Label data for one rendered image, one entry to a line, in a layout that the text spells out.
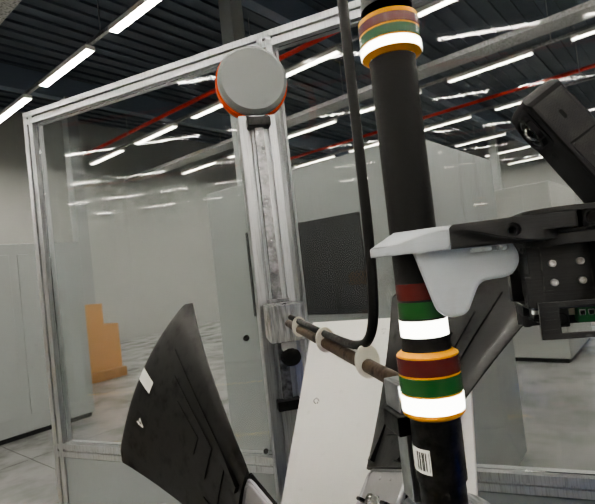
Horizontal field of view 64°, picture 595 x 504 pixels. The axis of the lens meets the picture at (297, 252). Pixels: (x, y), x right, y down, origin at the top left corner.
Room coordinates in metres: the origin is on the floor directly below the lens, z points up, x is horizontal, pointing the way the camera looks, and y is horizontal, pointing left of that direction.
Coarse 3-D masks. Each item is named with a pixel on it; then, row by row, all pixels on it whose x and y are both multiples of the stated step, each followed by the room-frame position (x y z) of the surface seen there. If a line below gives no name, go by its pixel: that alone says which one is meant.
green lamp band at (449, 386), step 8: (456, 376) 0.32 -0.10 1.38; (400, 384) 0.34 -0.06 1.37; (408, 384) 0.33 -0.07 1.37; (416, 384) 0.32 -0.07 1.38; (424, 384) 0.32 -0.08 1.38; (432, 384) 0.32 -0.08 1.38; (440, 384) 0.32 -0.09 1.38; (448, 384) 0.32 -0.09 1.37; (456, 384) 0.32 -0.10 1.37; (408, 392) 0.33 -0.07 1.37; (416, 392) 0.32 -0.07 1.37; (424, 392) 0.32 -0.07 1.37; (432, 392) 0.32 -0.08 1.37; (440, 392) 0.32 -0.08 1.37; (448, 392) 0.32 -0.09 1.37; (456, 392) 0.32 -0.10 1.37
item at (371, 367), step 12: (288, 324) 0.87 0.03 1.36; (312, 336) 0.68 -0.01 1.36; (324, 348) 0.62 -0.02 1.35; (336, 348) 0.56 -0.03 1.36; (348, 348) 0.54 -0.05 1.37; (348, 360) 0.51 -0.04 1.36; (372, 360) 0.46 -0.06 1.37; (372, 372) 0.44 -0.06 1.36; (384, 372) 0.42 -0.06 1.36; (396, 372) 0.40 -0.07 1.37
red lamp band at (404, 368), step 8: (400, 360) 0.33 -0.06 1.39; (408, 360) 0.33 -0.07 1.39; (432, 360) 0.32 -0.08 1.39; (440, 360) 0.32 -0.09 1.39; (448, 360) 0.32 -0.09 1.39; (456, 360) 0.33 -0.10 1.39; (400, 368) 0.33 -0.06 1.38; (408, 368) 0.33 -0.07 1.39; (416, 368) 0.32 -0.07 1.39; (424, 368) 0.32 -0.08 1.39; (432, 368) 0.32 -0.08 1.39; (440, 368) 0.32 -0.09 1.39; (448, 368) 0.32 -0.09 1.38; (456, 368) 0.32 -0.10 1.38; (408, 376) 0.33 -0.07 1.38; (416, 376) 0.32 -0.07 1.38; (424, 376) 0.32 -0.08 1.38; (432, 376) 0.32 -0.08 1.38; (440, 376) 0.32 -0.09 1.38
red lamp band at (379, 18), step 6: (384, 12) 0.32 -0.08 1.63; (390, 12) 0.32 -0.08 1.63; (396, 12) 0.32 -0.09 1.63; (402, 12) 0.32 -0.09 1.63; (408, 12) 0.32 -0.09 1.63; (372, 18) 0.32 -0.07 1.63; (378, 18) 0.32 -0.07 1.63; (384, 18) 0.32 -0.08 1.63; (390, 18) 0.32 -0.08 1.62; (396, 18) 0.32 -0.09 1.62; (402, 18) 0.32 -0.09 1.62; (408, 18) 0.32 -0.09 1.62; (414, 18) 0.32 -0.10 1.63; (366, 24) 0.33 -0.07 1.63; (372, 24) 0.32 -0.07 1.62; (360, 30) 0.34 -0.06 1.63; (360, 36) 0.34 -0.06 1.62
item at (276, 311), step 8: (264, 304) 0.98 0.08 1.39; (272, 304) 0.96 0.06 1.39; (280, 304) 0.93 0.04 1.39; (288, 304) 0.91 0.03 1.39; (296, 304) 0.91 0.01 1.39; (264, 312) 0.96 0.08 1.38; (272, 312) 0.90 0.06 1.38; (280, 312) 0.90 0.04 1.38; (288, 312) 0.90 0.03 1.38; (296, 312) 0.91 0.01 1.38; (304, 312) 0.91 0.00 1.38; (264, 320) 0.98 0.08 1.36; (272, 320) 0.90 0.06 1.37; (280, 320) 0.90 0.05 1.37; (272, 328) 0.90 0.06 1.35; (280, 328) 0.90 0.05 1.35; (288, 328) 0.90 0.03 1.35; (272, 336) 0.90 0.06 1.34; (280, 336) 0.90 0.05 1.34; (288, 336) 0.90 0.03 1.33; (296, 336) 0.91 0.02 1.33
